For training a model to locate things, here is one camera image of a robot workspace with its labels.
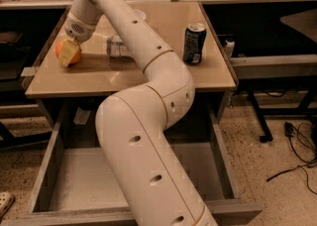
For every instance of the white perforated shoe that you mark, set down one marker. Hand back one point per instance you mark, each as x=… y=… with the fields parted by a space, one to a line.
x=6 y=200

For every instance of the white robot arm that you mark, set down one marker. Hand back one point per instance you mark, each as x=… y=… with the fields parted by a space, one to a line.
x=131 y=122

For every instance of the blue soda can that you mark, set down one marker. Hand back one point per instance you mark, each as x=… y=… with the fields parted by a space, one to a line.
x=194 y=38

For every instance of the clear plastic water bottle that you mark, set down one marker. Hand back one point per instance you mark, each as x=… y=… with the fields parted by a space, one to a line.
x=116 y=48

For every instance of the white bowl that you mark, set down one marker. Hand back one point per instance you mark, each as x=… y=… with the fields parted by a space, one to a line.
x=141 y=14

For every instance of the grey cabinet with beige top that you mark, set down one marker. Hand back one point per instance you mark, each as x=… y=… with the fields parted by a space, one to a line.
x=99 y=75

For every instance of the black power adapter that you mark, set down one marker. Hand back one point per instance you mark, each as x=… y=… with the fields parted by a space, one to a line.
x=288 y=129

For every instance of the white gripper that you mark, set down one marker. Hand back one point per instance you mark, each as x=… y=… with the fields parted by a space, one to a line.
x=78 y=30

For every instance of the open grey wooden drawer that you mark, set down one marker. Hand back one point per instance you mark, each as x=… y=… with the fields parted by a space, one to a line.
x=76 y=187

